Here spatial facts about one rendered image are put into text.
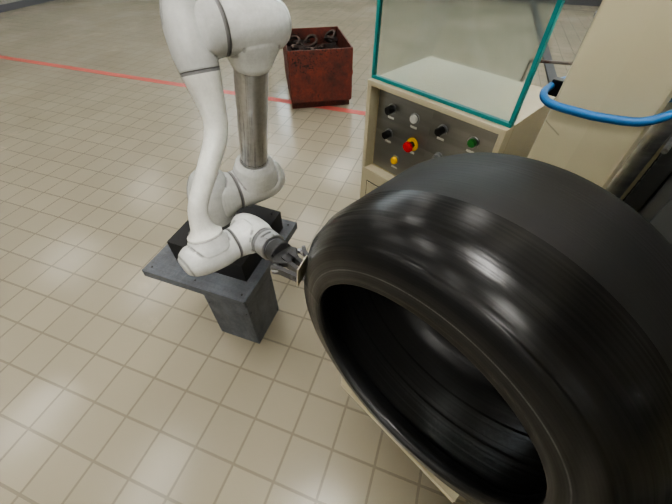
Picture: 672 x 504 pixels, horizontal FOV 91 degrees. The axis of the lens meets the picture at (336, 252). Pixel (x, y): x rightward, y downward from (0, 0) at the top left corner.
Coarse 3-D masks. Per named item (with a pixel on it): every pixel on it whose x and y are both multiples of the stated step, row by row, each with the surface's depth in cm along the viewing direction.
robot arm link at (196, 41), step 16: (160, 0) 74; (176, 0) 73; (192, 0) 74; (208, 0) 76; (160, 16) 77; (176, 16) 74; (192, 16) 75; (208, 16) 76; (224, 16) 77; (176, 32) 75; (192, 32) 76; (208, 32) 77; (224, 32) 79; (176, 48) 77; (192, 48) 77; (208, 48) 79; (224, 48) 81; (176, 64) 80; (192, 64) 79; (208, 64) 80
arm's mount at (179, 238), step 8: (248, 208) 151; (256, 208) 151; (264, 208) 151; (264, 216) 148; (272, 216) 148; (280, 216) 152; (184, 224) 142; (272, 224) 146; (280, 224) 154; (176, 232) 138; (184, 232) 139; (168, 240) 135; (176, 240) 136; (184, 240) 136; (176, 248) 136; (176, 256) 141; (248, 256) 132; (256, 256) 139; (232, 264) 130; (240, 264) 129; (248, 264) 134; (256, 264) 140; (216, 272) 139; (224, 272) 136; (232, 272) 134; (240, 272) 132; (248, 272) 135
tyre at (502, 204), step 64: (384, 192) 48; (448, 192) 41; (512, 192) 39; (576, 192) 40; (320, 256) 52; (384, 256) 39; (448, 256) 35; (512, 256) 33; (576, 256) 33; (640, 256) 36; (320, 320) 65; (384, 320) 86; (448, 320) 35; (512, 320) 31; (576, 320) 30; (640, 320) 32; (384, 384) 80; (448, 384) 81; (512, 384) 33; (576, 384) 30; (640, 384) 30; (448, 448) 70; (512, 448) 65; (576, 448) 31; (640, 448) 30
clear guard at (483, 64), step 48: (384, 0) 105; (432, 0) 95; (480, 0) 86; (528, 0) 79; (384, 48) 114; (432, 48) 102; (480, 48) 92; (528, 48) 84; (432, 96) 109; (480, 96) 98
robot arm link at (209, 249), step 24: (192, 72) 80; (216, 72) 82; (192, 96) 85; (216, 96) 85; (216, 120) 87; (216, 144) 89; (216, 168) 91; (192, 192) 90; (192, 216) 92; (192, 240) 93; (216, 240) 95; (192, 264) 93; (216, 264) 97
